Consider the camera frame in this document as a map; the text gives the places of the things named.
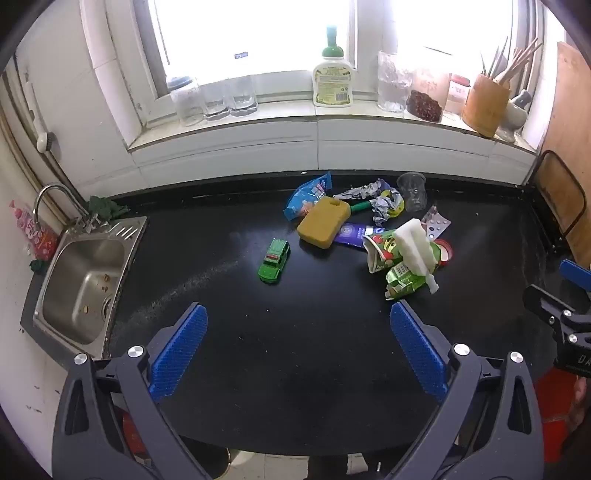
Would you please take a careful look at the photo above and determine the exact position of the silver blister pack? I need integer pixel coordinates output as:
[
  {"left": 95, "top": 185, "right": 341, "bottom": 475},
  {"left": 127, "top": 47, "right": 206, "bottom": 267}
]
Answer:
[{"left": 421, "top": 206, "right": 451, "bottom": 241}]

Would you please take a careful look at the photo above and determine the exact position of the bamboo utensil holder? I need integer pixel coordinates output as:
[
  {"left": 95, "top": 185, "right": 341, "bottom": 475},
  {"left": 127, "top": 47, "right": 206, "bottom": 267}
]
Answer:
[{"left": 462, "top": 74, "right": 511, "bottom": 138}]

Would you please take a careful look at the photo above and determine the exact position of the crumpled silver wrapper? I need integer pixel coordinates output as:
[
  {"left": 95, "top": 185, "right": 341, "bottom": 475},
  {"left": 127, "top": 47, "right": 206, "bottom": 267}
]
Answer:
[{"left": 333, "top": 179, "right": 393, "bottom": 203}]

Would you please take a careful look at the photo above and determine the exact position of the green paper cup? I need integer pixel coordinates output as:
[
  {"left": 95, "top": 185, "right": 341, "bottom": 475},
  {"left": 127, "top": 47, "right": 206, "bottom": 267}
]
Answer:
[{"left": 362, "top": 228, "right": 416, "bottom": 274}]

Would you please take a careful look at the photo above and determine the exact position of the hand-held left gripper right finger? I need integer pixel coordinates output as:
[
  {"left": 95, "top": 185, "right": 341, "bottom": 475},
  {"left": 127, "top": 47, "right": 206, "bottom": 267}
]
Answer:
[{"left": 389, "top": 300, "right": 546, "bottom": 480}]

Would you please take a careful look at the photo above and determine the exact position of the yellow sponge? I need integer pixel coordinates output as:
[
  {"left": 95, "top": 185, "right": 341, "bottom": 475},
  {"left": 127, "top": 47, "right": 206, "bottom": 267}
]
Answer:
[{"left": 297, "top": 196, "right": 352, "bottom": 250}]

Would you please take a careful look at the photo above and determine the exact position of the glass jar with blue lid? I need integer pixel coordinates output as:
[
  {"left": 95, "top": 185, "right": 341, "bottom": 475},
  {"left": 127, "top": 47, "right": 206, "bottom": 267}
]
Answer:
[{"left": 168, "top": 76, "right": 204, "bottom": 126}]

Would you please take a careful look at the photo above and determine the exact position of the white green detergent bottle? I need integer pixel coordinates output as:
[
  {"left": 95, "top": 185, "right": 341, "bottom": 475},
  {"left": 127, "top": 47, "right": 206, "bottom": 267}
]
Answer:
[{"left": 312, "top": 26, "right": 355, "bottom": 108}]

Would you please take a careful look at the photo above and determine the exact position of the green toy car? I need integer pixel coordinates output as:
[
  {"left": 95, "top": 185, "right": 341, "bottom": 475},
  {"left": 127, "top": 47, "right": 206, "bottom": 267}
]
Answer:
[{"left": 257, "top": 238, "right": 291, "bottom": 284}]

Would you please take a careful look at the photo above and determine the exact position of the wooden cutting board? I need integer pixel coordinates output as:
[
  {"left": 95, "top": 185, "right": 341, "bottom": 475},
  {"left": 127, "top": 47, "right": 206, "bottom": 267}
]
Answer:
[{"left": 538, "top": 41, "right": 591, "bottom": 268}]

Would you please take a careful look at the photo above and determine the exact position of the white window frame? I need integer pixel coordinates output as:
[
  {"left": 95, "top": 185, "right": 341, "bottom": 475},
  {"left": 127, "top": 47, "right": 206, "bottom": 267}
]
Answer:
[{"left": 134, "top": 0, "right": 550, "bottom": 102}]

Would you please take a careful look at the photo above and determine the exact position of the white blue plastic bag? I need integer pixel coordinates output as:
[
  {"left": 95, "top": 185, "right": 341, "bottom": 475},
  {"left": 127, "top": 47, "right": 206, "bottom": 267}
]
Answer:
[{"left": 370, "top": 189, "right": 404, "bottom": 227}]

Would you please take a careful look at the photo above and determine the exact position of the plastic jar with red lid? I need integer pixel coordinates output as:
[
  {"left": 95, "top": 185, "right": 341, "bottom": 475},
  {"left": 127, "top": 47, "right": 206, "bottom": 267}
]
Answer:
[{"left": 445, "top": 74, "right": 472, "bottom": 116}]

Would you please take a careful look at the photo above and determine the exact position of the stone mortar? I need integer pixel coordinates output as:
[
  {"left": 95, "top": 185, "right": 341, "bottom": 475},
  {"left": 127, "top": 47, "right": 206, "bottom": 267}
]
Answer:
[{"left": 499, "top": 104, "right": 528, "bottom": 141}]

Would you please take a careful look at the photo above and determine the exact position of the jar with red contents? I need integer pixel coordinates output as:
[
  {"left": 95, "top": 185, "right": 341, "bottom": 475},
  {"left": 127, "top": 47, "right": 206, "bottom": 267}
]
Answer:
[{"left": 407, "top": 69, "right": 451, "bottom": 123}]

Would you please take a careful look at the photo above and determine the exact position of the blue snack packet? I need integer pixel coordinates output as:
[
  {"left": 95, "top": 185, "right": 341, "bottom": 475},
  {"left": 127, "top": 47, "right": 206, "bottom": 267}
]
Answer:
[{"left": 283, "top": 172, "right": 334, "bottom": 221}]

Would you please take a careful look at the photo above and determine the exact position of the purple box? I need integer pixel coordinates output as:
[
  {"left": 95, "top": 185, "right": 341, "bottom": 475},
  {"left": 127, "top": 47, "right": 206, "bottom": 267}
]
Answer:
[{"left": 333, "top": 222, "right": 385, "bottom": 249}]

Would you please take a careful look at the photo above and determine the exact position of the clear plastic cup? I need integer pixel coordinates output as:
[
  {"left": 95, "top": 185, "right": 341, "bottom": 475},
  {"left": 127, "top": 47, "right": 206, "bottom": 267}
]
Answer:
[{"left": 397, "top": 172, "right": 426, "bottom": 213}]

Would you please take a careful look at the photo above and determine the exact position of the clear drinking glass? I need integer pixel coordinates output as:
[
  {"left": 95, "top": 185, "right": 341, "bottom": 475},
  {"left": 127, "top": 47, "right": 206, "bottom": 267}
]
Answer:
[
  {"left": 228, "top": 76, "right": 258, "bottom": 117},
  {"left": 203, "top": 78, "right": 230, "bottom": 121}
]

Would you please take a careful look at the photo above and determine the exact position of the black wire rack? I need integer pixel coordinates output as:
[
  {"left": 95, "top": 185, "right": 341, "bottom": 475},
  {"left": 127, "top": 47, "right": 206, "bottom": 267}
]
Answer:
[{"left": 529, "top": 150, "right": 587, "bottom": 252}]

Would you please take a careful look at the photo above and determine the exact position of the red packet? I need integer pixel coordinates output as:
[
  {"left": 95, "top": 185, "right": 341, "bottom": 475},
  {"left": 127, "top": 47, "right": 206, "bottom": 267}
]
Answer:
[{"left": 32, "top": 228, "right": 61, "bottom": 260}]

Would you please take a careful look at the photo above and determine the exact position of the dark green cloth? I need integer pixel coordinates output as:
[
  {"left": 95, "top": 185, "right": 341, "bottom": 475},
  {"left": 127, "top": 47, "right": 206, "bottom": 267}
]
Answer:
[{"left": 88, "top": 195, "right": 131, "bottom": 220}]

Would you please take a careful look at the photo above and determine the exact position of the person's right hand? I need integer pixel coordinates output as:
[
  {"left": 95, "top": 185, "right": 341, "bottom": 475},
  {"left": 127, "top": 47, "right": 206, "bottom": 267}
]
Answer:
[{"left": 574, "top": 375, "right": 591, "bottom": 432}]

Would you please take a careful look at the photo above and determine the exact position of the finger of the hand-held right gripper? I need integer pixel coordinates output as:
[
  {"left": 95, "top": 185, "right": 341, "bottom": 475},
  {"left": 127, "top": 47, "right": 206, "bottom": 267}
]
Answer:
[
  {"left": 523, "top": 285, "right": 583, "bottom": 329},
  {"left": 558, "top": 258, "right": 591, "bottom": 292}
]

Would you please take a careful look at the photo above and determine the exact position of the red white round lid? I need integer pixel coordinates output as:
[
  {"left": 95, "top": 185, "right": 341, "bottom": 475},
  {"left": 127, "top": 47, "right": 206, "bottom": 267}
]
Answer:
[{"left": 431, "top": 237, "right": 454, "bottom": 267}]

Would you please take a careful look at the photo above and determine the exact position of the chrome faucet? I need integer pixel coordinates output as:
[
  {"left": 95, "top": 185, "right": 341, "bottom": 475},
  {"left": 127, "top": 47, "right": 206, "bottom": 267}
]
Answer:
[{"left": 33, "top": 184, "right": 109, "bottom": 232}]

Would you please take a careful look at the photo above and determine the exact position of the stainless steel sink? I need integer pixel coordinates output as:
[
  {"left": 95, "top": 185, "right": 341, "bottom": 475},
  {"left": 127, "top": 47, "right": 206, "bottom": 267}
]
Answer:
[{"left": 32, "top": 216, "right": 148, "bottom": 361}]

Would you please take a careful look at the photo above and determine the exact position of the crumpled green packet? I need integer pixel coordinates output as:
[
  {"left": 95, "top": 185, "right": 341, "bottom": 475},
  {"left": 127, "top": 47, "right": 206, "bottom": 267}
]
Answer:
[{"left": 384, "top": 263, "right": 432, "bottom": 301}]

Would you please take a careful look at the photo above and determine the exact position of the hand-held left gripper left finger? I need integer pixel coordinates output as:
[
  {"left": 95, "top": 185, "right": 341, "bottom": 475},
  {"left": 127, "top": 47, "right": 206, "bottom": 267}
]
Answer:
[{"left": 52, "top": 302, "right": 218, "bottom": 480}]

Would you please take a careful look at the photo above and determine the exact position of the bundle of chopsticks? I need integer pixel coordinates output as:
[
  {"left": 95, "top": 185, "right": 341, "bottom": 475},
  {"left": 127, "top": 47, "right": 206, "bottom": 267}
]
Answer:
[{"left": 480, "top": 37, "right": 543, "bottom": 86}]

